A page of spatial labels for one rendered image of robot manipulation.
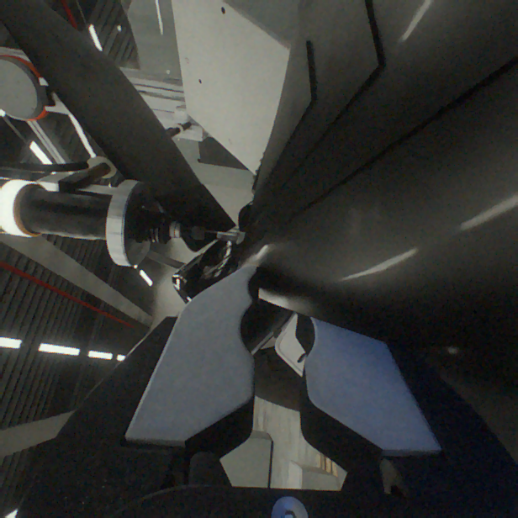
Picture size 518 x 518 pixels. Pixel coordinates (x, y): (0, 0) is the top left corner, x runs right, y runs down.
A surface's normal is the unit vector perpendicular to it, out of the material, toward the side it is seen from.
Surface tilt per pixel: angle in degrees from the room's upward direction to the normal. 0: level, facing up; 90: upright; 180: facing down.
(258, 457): 90
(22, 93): 90
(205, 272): 71
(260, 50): 50
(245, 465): 90
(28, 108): 90
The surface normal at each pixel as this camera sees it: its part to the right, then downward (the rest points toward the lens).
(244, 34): -0.72, 0.61
